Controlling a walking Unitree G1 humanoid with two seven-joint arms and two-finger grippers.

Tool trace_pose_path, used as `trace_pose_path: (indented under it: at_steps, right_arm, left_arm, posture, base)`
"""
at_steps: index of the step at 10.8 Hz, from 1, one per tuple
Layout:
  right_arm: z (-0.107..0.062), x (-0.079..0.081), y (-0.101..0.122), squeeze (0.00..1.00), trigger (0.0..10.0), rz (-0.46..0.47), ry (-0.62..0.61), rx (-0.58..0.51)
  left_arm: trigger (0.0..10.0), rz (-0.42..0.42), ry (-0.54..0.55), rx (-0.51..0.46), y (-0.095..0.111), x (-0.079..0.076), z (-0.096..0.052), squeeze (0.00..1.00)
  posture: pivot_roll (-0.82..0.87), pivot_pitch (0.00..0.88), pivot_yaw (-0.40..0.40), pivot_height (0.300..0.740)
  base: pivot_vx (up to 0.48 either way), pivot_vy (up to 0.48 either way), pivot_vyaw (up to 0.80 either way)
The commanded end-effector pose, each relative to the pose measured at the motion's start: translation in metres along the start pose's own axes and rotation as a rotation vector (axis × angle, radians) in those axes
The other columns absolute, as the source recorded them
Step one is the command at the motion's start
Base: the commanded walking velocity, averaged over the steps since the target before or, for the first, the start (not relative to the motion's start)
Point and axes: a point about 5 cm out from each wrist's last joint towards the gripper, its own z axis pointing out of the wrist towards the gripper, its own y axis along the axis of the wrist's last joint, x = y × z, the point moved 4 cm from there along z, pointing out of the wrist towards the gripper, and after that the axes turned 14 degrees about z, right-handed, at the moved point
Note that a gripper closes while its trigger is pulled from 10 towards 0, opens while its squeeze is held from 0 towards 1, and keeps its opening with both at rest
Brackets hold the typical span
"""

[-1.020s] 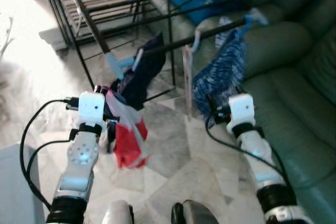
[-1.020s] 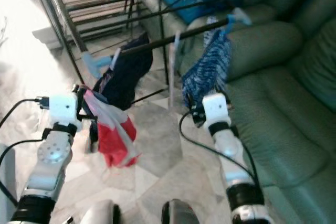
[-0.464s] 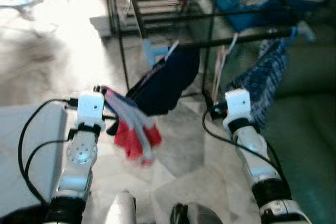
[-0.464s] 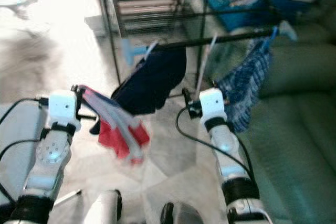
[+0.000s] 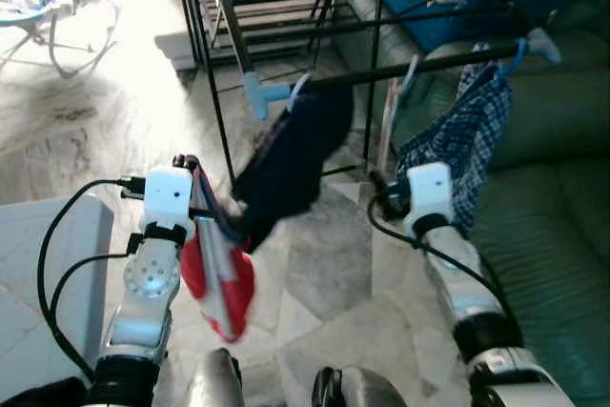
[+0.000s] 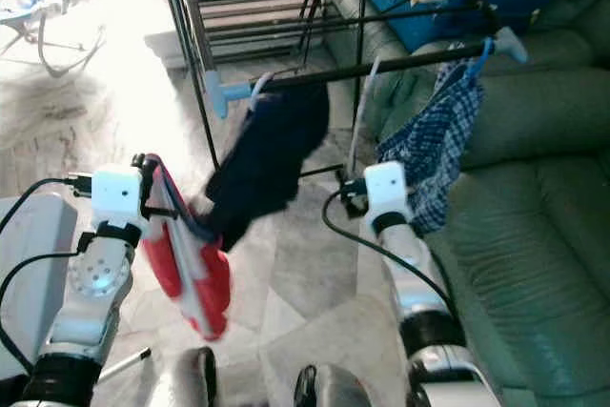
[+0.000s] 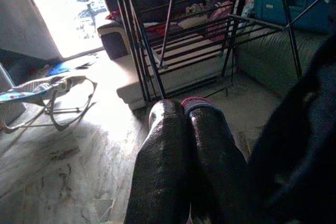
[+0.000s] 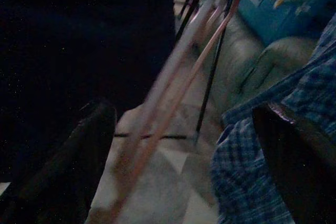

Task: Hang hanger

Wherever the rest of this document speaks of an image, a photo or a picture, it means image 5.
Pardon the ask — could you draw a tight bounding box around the red jersey navy trim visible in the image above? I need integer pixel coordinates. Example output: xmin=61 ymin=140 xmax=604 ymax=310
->
xmin=179 ymin=159 xmax=256 ymax=343

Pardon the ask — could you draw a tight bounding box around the blue plastic hanger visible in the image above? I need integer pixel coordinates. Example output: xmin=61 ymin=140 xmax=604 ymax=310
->
xmin=496 ymin=38 xmax=530 ymax=79

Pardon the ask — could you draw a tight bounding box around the blue plaid garment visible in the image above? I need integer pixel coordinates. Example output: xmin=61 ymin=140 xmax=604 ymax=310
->
xmin=396 ymin=62 xmax=514 ymax=234

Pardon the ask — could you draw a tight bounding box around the pale blue rack corner joint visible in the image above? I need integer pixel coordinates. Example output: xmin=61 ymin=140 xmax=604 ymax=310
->
xmin=527 ymin=29 xmax=563 ymax=65
xmin=243 ymin=71 xmax=292 ymax=122

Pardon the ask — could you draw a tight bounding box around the navy blue garment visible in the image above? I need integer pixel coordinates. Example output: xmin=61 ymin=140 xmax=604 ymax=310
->
xmin=232 ymin=83 xmax=356 ymax=254

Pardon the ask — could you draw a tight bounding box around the black clothes drying rack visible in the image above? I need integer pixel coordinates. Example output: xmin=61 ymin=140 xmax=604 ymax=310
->
xmin=170 ymin=0 xmax=563 ymax=184

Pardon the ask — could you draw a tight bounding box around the dark green sofa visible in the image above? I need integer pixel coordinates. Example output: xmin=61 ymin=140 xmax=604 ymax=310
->
xmin=334 ymin=0 xmax=610 ymax=407

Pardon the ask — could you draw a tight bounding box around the silver left robot leg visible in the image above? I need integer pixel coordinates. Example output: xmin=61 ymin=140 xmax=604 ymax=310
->
xmin=186 ymin=348 xmax=244 ymax=407

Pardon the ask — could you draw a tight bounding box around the silver robot leg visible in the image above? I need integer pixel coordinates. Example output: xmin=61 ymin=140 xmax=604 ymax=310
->
xmin=313 ymin=366 xmax=406 ymax=407
xmin=186 ymin=348 xmax=244 ymax=407

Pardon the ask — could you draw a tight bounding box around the slatted wooden rack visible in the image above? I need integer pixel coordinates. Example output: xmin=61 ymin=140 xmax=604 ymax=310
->
xmin=157 ymin=0 xmax=358 ymax=72

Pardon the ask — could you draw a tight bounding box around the blue bag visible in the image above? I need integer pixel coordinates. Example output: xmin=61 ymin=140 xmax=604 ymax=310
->
xmin=367 ymin=0 xmax=563 ymax=53

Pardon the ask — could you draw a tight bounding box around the silver right robot leg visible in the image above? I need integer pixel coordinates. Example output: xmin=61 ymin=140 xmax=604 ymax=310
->
xmin=313 ymin=366 xmax=406 ymax=407

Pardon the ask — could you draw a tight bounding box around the baby bouncer seat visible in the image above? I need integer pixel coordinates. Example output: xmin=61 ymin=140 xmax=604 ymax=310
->
xmin=0 ymin=0 xmax=123 ymax=79

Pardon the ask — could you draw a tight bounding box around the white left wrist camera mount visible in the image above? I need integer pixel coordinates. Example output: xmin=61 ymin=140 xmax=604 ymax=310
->
xmin=143 ymin=166 xmax=197 ymax=238

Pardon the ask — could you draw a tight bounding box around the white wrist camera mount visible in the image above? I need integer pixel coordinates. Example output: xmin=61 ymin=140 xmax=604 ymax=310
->
xmin=143 ymin=166 xmax=197 ymax=238
xmin=404 ymin=161 xmax=455 ymax=236

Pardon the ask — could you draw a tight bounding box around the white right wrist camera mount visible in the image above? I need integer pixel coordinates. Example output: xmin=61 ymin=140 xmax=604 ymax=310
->
xmin=404 ymin=161 xmax=455 ymax=236

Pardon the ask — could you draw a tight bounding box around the black left camera cable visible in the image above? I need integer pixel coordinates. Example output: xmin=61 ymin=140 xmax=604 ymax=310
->
xmin=36 ymin=174 xmax=147 ymax=381

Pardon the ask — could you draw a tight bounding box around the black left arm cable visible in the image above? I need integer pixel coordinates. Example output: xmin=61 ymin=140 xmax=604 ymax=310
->
xmin=48 ymin=250 xmax=144 ymax=313

